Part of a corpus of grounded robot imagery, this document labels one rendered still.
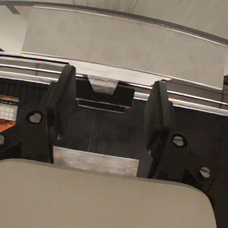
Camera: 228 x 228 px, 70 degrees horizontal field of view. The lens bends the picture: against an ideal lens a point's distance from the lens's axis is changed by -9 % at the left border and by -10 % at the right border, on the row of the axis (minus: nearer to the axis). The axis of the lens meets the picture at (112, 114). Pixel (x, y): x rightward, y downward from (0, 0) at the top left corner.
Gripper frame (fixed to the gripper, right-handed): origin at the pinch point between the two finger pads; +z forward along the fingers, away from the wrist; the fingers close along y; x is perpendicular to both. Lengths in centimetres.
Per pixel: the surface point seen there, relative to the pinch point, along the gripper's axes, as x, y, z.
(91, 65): -0.6, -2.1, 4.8
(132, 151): -51, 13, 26
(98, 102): -16.9, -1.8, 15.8
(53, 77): -18.2, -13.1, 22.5
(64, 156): -7.3, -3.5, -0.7
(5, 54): -1.2, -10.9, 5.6
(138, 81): -3.0, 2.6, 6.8
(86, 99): -16.7, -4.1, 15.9
